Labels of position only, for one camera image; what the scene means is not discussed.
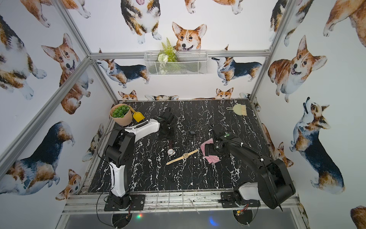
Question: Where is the pink cloth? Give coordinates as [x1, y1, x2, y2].
[200, 138, 221, 164]

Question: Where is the dark strap white dial watch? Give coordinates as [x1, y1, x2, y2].
[166, 130, 198, 156]

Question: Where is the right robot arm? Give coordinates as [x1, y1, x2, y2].
[205, 126, 295, 209]

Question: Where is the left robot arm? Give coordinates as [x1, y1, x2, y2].
[104, 107, 175, 204]

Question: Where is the yellow toy shovel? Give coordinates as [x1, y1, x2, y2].
[130, 106, 145, 123]

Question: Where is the beige hand brush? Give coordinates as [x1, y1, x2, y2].
[226, 104, 247, 116]

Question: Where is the terracotta pot green plant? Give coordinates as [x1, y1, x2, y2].
[109, 104, 132, 127]

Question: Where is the green fern white flower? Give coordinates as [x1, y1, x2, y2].
[157, 38, 178, 74]

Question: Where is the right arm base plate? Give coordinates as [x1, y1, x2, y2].
[218, 191, 261, 208]

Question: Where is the white wire wall basket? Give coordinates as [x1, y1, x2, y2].
[144, 51, 208, 76]

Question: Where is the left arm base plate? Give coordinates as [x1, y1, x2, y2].
[104, 195, 146, 211]

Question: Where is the aluminium front rail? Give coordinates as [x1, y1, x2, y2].
[61, 190, 299, 215]

